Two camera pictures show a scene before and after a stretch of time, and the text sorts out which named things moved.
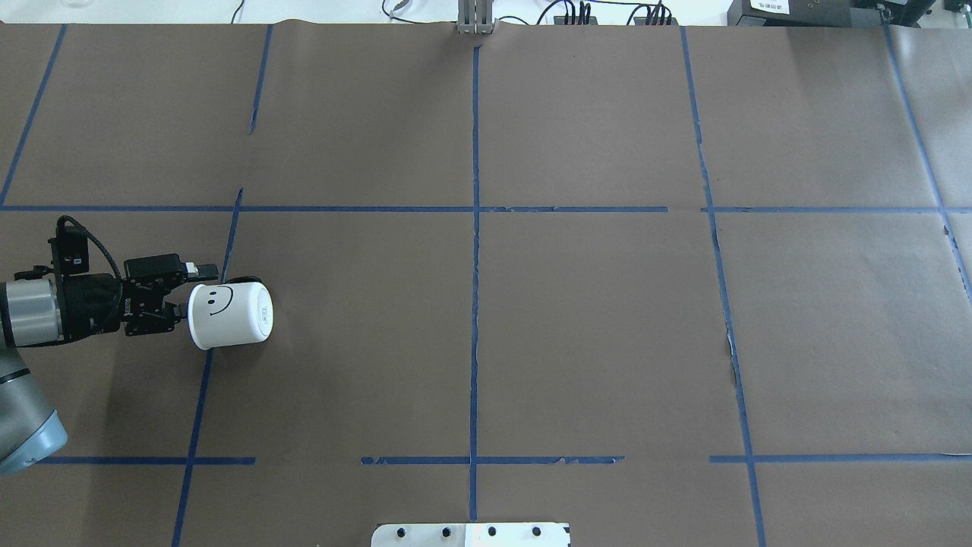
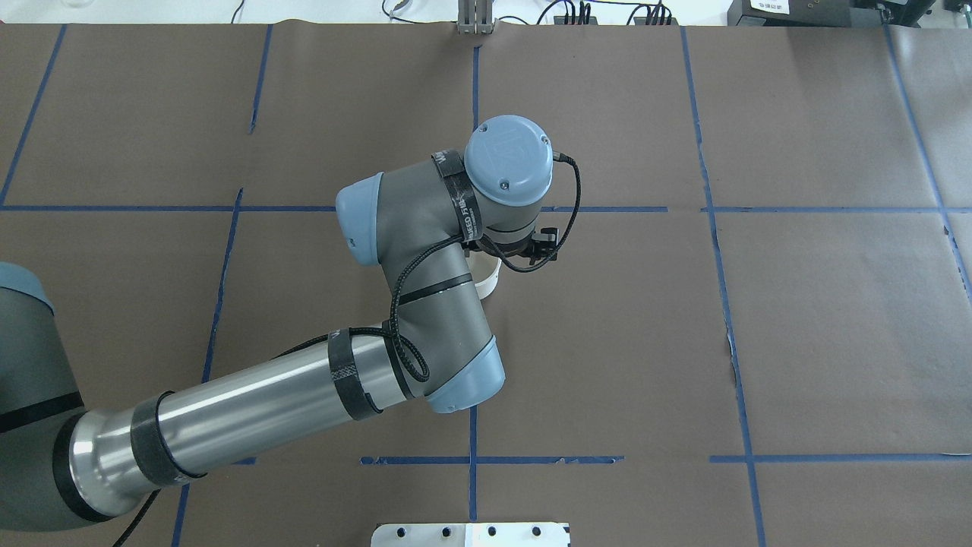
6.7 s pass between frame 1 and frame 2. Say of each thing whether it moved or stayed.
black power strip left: stayed
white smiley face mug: moved
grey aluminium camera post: stayed
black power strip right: stayed
